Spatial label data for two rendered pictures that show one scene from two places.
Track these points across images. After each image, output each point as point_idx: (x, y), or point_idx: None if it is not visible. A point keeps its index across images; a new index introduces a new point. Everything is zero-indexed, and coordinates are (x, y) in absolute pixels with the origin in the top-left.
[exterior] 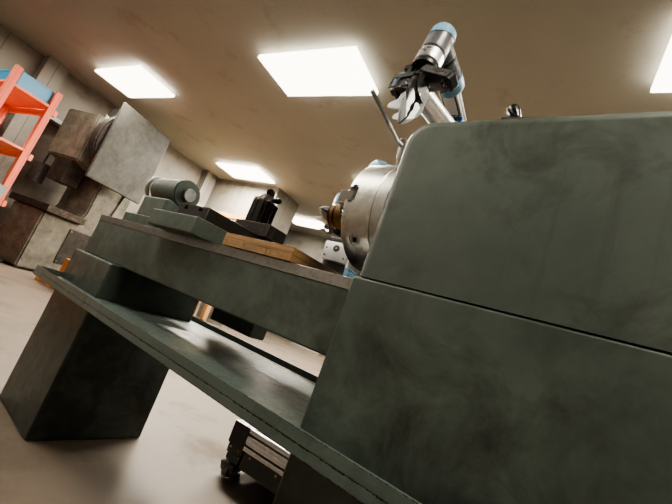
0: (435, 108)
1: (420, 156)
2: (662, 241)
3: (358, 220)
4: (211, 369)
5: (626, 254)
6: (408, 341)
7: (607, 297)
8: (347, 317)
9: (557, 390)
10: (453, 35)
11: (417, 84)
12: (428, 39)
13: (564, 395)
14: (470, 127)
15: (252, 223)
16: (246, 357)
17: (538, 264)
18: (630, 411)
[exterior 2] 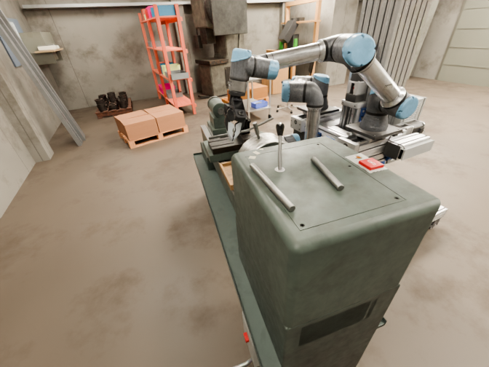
0: (284, 65)
1: (233, 175)
2: (272, 273)
3: None
4: (228, 221)
5: (268, 269)
6: (245, 250)
7: (266, 278)
8: (237, 231)
9: (263, 293)
10: (243, 59)
11: (229, 119)
12: (230, 71)
13: (264, 296)
14: (239, 171)
15: (239, 135)
16: None
17: (257, 252)
18: (271, 312)
